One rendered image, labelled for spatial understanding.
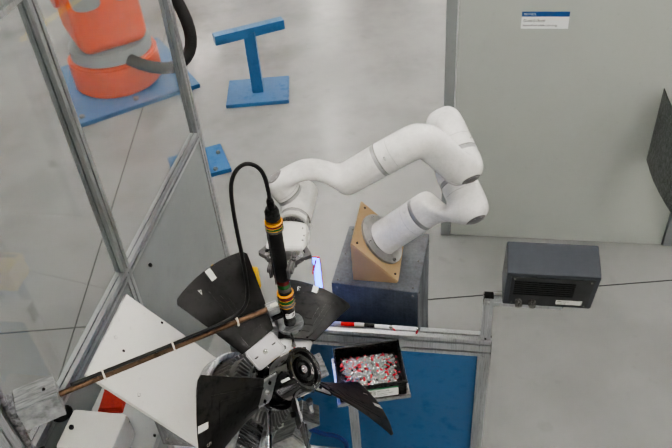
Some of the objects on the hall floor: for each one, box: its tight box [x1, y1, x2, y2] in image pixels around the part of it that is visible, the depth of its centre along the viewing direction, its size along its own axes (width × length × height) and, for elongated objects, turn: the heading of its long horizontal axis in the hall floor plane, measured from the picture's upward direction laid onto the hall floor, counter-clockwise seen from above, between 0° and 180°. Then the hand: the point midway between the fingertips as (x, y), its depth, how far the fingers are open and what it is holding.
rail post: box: [470, 356, 490, 448], centre depth 267 cm, size 4×4×78 cm
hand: (280, 268), depth 179 cm, fingers closed on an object, 4 cm apart
